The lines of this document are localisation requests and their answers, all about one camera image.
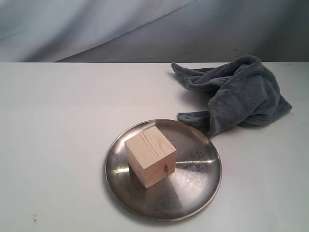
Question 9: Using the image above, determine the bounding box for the round stainless steel plate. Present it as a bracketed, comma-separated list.
[103, 119, 222, 221]

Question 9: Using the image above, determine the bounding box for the grey terry towel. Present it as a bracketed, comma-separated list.
[171, 55, 292, 137]

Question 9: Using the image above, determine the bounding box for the grey fabric backdrop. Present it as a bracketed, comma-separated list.
[0, 0, 309, 62]

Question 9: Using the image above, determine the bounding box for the wooden cube block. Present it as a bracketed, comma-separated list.
[125, 126, 177, 189]

